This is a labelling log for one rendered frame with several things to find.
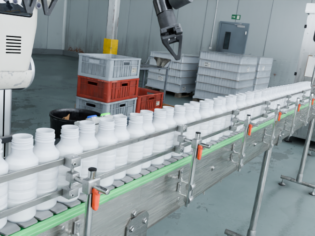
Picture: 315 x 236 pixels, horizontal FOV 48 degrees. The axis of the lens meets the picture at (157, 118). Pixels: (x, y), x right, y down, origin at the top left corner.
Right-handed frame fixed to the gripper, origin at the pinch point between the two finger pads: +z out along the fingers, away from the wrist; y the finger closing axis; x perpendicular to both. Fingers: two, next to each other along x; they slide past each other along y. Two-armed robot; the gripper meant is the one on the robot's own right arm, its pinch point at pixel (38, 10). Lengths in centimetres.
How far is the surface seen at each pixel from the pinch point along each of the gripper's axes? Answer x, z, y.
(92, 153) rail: 1.4, 29.1, 19.0
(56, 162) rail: -8.7, 28.9, 19.0
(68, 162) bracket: -6.7, 29.0, 20.1
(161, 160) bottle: 32, 38, 19
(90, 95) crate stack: 206, 69, -177
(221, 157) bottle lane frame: 75, 46, 21
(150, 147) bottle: 26.4, 33.0, 17.8
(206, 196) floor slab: 229, 138, -44
